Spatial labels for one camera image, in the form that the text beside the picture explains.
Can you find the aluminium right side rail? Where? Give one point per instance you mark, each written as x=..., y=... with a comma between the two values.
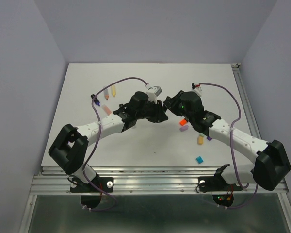
x=253, y=127

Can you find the lilac highlighter cap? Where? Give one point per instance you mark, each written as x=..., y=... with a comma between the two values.
x=184, y=128

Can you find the gold pastel highlighter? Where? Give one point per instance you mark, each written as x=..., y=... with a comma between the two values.
x=106, y=109

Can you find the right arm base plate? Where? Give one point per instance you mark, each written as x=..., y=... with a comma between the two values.
x=214, y=184

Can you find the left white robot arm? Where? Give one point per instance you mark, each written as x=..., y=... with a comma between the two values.
x=69, y=147

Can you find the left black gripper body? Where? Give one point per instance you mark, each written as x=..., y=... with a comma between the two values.
x=147, y=112

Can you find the peach pastel highlighter body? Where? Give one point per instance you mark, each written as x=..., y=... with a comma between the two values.
x=106, y=93

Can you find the yellow pastel highlighter body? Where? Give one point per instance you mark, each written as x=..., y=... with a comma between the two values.
x=113, y=90

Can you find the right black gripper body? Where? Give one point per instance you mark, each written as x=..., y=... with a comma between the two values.
x=185, y=114

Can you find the aluminium front rail frame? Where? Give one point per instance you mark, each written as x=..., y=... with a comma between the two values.
x=127, y=181

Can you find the purple black highlighter body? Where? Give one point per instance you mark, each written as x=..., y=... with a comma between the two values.
x=95, y=99

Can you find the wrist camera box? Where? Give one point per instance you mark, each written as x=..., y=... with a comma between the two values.
x=196, y=87
x=153, y=92

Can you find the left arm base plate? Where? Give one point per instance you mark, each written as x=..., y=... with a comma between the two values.
x=103, y=183

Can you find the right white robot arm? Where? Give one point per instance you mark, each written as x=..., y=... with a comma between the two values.
x=269, y=161

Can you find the gold highlighter cap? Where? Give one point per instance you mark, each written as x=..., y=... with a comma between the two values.
x=200, y=140

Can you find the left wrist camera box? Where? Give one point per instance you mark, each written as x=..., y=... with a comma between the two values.
x=153, y=92

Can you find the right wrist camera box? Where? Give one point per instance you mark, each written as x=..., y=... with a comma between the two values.
x=196, y=87

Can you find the orange black highlighter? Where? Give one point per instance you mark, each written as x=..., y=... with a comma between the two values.
x=183, y=122

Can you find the blue highlighter cap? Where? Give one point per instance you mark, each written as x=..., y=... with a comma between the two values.
x=199, y=160

